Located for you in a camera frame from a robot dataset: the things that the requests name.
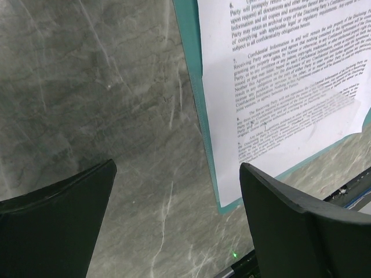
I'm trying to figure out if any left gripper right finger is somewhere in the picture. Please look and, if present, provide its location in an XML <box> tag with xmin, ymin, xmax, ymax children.
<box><xmin>239</xmin><ymin>163</ymin><xmax>370</xmax><ymax>277</ymax></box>

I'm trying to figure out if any printed paper sheet top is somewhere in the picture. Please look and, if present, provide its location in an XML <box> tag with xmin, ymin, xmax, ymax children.
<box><xmin>197</xmin><ymin>0</ymin><xmax>371</xmax><ymax>209</ymax></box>

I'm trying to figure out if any teal file folder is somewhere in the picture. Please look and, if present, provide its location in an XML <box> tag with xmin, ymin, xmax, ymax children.
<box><xmin>173</xmin><ymin>0</ymin><xmax>371</xmax><ymax>217</ymax></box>

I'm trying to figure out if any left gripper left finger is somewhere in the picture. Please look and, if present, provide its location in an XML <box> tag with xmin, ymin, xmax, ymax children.
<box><xmin>1</xmin><ymin>159</ymin><xmax>117</xmax><ymax>277</ymax></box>

